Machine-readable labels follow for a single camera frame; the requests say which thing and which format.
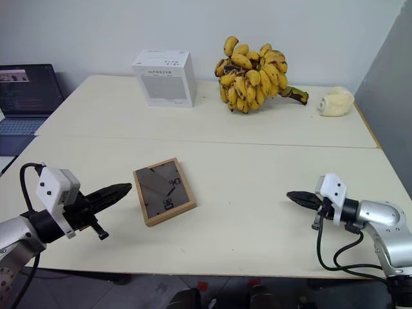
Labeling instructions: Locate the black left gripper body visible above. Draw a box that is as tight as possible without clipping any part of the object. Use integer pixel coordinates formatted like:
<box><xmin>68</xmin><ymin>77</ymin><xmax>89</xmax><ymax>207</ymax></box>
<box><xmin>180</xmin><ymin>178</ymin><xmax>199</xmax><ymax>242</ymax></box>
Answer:
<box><xmin>63</xmin><ymin>191</ymin><xmax>109</xmax><ymax>241</ymax></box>

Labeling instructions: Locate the grey partition panel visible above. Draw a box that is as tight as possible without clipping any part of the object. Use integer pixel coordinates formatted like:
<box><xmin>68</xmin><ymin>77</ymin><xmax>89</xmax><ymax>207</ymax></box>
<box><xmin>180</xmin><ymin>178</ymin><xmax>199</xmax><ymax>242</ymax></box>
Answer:
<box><xmin>353</xmin><ymin>0</ymin><xmax>412</xmax><ymax>223</ymax></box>

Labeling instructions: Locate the wooden framed grey tile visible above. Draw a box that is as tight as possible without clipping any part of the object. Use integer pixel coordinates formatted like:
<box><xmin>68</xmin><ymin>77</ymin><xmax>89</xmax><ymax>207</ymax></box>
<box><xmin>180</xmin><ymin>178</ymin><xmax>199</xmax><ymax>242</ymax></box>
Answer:
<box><xmin>133</xmin><ymin>157</ymin><xmax>198</xmax><ymax>228</ymax></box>

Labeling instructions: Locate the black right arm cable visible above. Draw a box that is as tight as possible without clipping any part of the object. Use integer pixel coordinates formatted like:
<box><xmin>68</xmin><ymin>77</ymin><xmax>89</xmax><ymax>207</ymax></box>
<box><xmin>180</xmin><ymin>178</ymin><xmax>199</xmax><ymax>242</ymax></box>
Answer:
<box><xmin>315</xmin><ymin>221</ymin><xmax>388</xmax><ymax>281</ymax></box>

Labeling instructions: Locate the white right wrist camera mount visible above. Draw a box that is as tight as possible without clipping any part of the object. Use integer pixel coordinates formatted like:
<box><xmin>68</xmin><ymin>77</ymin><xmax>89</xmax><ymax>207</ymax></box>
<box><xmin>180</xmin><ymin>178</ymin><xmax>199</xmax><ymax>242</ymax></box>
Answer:
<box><xmin>314</xmin><ymin>173</ymin><xmax>348</xmax><ymax>226</ymax></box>

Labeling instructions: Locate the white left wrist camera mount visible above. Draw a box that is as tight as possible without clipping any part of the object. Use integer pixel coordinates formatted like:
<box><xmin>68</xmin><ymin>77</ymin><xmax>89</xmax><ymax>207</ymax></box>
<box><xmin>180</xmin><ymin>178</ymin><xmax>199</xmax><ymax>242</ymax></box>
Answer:
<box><xmin>35</xmin><ymin>165</ymin><xmax>81</xmax><ymax>239</ymax></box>

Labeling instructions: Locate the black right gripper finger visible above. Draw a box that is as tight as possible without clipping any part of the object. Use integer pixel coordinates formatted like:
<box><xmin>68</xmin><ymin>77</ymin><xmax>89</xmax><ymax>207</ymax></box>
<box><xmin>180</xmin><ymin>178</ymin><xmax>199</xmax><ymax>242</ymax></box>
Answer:
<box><xmin>286</xmin><ymin>190</ymin><xmax>321</xmax><ymax>201</ymax></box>
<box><xmin>289</xmin><ymin>196</ymin><xmax>321</xmax><ymax>211</ymax></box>

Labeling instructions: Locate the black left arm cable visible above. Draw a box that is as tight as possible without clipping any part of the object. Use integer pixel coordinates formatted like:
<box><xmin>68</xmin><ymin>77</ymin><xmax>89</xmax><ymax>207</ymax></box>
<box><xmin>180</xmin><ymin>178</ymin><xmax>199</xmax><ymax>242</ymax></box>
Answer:
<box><xmin>8</xmin><ymin>162</ymin><xmax>46</xmax><ymax>309</ymax></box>

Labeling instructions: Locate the dark rounded shape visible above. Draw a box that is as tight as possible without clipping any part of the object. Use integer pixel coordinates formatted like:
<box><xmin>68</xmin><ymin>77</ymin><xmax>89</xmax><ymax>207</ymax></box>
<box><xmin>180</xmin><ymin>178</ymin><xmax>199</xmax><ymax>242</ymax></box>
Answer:
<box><xmin>173</xmin><ymin>287</ymin><xmax>202</xmax><ymax>309</ymax></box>

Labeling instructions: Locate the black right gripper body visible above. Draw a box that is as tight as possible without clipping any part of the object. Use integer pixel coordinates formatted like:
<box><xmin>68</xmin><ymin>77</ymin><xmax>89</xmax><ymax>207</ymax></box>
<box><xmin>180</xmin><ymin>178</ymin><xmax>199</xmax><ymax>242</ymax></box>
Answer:
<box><xmin>310</xmin><ymin>196</ymin><xmax>335</xmax><ymax>230</ymax></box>

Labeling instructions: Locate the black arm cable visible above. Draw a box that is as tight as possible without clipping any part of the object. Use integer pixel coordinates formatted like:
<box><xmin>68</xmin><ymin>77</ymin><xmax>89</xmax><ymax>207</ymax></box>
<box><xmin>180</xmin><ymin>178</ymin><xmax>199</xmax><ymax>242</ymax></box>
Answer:
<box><xmin>315</xmin><ymin>221</ymin><xmax>388</xmax><ymax>281</ymax></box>
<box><xmin>8</xmin><ymin>162</ymin><xmax>46</xmax><ymax>309</ymax></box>

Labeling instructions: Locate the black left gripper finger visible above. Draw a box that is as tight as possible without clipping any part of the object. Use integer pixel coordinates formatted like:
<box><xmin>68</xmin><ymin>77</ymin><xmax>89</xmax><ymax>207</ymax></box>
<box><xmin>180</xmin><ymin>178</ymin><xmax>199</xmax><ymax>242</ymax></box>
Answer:
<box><xmin>91</xmin><ymin>190</ymin><xmax>130</xmax><ymax>213</ymax></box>
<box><xmin>87</xmin><ymin>182</ymin><xmax>133</xmax><ymax>202</ymax></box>

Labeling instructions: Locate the yellow banana bunch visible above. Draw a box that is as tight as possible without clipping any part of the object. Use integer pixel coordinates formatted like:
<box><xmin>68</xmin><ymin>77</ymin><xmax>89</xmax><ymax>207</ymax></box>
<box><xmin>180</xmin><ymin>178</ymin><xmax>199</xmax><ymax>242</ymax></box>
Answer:
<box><xmin>213</xmin><ymin>35</ymin><xmax>310</xmax><ymax>115</ymax></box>

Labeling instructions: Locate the black laptop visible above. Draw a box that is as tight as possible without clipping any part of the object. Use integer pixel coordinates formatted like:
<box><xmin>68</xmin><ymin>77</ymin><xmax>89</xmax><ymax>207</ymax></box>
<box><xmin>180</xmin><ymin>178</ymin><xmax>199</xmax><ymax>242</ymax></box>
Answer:
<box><xmin>0</xmin><ymin>63</ymin><xmax>66</xmax><ymax>164</ymax></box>

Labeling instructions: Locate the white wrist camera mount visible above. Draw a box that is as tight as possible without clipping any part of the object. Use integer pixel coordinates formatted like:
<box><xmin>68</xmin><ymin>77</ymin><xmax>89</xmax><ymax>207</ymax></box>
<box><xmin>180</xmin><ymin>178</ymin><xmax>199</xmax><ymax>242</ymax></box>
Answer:
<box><xmin>35</xmin><ymin>165</ymin><xmax>81</xmax><ymax>239</ymax></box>
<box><xmin>314</xmin><ymin>173</ymin><xmax>348</xmax><ymax>226</ymax></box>

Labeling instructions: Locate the white cardboard box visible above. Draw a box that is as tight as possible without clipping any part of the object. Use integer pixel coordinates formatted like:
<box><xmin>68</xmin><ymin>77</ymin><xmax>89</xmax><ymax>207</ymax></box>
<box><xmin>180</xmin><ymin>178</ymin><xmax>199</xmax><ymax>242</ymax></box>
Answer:
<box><xmin>131</xmin><ymin>48</ymin><xmax>198</xmax><ymax>108</ymax></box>

